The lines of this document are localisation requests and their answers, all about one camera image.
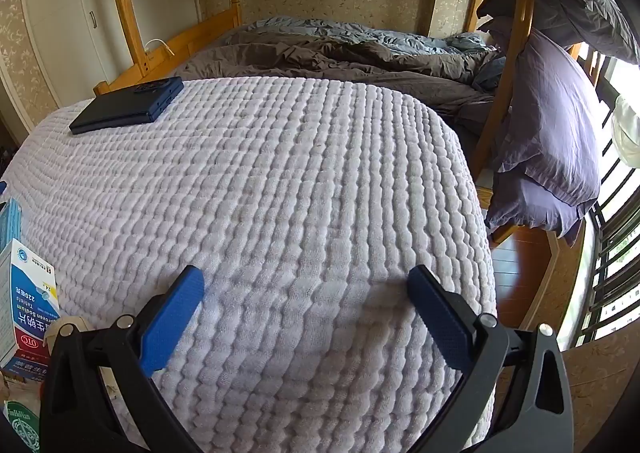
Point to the blue duvet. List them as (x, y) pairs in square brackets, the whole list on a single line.
[(410, 40)]

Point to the white wardrobe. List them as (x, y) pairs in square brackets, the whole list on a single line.
[(60, 33)]

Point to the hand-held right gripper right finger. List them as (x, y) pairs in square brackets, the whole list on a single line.
[(440, 323)]

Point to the white hanging cloth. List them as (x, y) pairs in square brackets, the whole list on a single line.
[(627, 133)]

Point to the lilac quilted blanket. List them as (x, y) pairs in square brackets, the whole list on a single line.
[(275, 183)]

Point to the dark window railing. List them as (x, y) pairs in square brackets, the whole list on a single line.
[(607, 243)]

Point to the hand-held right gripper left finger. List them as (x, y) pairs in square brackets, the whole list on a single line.
[(170, 318)]

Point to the dark blue phone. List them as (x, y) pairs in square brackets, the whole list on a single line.
[(120, 108)]

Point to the green white round-print packet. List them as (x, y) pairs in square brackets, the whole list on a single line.
[(17, 428)]

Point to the white blue red-label medicine box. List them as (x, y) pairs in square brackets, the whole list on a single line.
[(27, 293)]

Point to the grey duvet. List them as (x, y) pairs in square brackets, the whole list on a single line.
[(325, 58)]

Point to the wooden bunk bed frame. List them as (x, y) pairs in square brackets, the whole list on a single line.
[(200, 33)]

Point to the purple pillow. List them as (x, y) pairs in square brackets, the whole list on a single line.
[(545, 108)]

